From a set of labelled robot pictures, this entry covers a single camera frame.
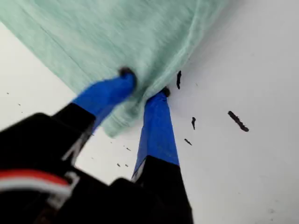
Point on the green t-shirt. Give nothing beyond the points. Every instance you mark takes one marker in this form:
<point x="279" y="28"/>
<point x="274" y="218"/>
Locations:
<point x="105" y="35"/>

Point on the long black debris fleck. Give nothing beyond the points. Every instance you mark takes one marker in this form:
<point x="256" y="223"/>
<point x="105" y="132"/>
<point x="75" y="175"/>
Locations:
<point x="238" y="121"/>

